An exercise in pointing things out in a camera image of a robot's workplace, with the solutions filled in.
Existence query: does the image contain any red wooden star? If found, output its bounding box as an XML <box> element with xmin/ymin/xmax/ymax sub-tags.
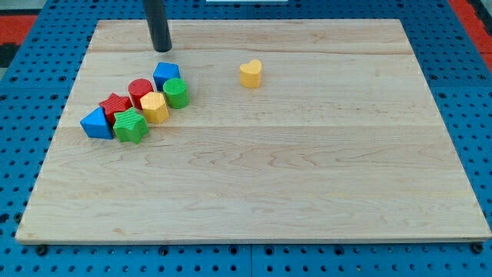
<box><xmin>98</xmin><ymin>93</ymin><xmax>132</xmax><ymax>126</ymax></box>

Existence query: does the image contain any green wooden cylinder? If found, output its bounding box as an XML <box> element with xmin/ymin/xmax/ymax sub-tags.
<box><xmin>163</xmin><ymin>78</ymin><xmax>190</xmax><ymax>109</ymax></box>

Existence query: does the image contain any yellow wooden heart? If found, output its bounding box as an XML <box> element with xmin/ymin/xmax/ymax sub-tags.
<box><xmin>239</xmin><ymin>59</ymin><xmax>262</xmax><ymax>88</ymax></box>

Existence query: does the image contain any yellow wooden hexagon block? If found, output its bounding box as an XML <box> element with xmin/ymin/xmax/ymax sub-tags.
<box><xmin>140</xmin><ymin>92</ymin><xmax>170</xmax><ymax>124</ymax></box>

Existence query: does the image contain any green wooden star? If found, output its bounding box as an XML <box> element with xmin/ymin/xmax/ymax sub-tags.
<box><xmin>113</xmin><ymin>107</ymin><xmax>149</xmax><ymax>144</ymax></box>

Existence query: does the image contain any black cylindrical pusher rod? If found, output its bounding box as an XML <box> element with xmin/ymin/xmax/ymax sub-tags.
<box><xmin>142</xmin><ymin>0</ymin><xmax>172</xmax><ymax>52</ymax></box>

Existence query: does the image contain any blue wooden triangle block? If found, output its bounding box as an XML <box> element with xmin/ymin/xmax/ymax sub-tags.
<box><xmin>80</xmin><ymin>107</ymin><xmax>114</xmax><ymax>139</ymax></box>

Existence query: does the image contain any red wooden cylinder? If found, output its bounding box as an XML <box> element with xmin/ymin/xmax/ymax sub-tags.
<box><xmin>128</xmin><ymin>78</ymin><xmax>153</xmax><ymax>109</ymax></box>

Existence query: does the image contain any light wooden board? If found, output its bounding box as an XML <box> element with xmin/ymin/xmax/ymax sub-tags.
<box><xmin>16</xmin><ymin>19</ymin><xmax>491</xmax><ymax>245</ymax></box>

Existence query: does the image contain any blue wooden cube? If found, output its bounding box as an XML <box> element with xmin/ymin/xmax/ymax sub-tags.
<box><xmin>153</xmin><ymin>62</ymin><xmax>181</xmax><ymax>92</ymax></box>

